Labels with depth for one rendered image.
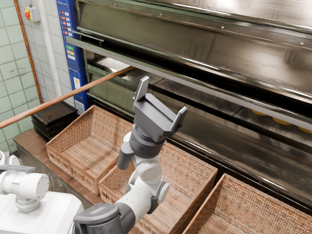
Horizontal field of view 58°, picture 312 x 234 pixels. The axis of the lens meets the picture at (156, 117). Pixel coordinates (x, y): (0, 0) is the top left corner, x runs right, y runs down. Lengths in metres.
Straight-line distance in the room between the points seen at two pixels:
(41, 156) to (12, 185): 1.55
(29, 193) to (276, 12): 1.08
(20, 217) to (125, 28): 1.28
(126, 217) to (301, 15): 0.96
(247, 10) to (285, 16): 0.16
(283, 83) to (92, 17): 1.30
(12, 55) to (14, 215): 2.24
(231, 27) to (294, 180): 0.80
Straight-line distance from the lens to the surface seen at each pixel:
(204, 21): 1.46
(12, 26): 2.93
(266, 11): 1.30
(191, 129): 1.75
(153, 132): 0.65
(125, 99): 2.06
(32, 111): 1.70
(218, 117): 1.59
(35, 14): 2.61
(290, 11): 1.27
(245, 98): 1.29
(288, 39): 1.31
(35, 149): 2.46
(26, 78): 3.09
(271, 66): 1.36
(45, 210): 0.86
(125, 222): 0.83
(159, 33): 1.65
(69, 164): 2.05
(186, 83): 1.42
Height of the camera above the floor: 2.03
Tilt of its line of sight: 33 degrees down
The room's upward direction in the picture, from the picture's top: straight up
